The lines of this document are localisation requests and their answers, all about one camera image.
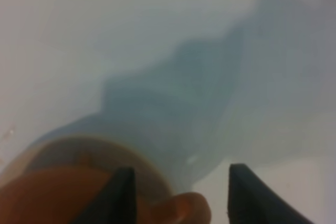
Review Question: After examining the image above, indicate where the cream round teapot coaster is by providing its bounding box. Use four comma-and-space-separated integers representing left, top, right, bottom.
1, 135, 173, 202

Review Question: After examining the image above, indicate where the brown clay teapot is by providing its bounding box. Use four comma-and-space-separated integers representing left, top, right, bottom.
1, 166, 211, 223

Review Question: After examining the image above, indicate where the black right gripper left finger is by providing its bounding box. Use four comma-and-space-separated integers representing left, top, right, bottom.
73, 167, 137, 224

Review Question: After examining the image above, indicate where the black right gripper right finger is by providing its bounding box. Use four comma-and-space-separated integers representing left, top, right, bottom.
227, 164, 312, 224

